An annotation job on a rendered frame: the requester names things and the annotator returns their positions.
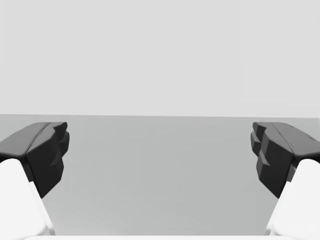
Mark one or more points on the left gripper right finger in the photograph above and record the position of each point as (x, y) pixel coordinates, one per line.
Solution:
(275, 160)

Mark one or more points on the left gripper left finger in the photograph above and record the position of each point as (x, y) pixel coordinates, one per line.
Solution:
(42, 160)

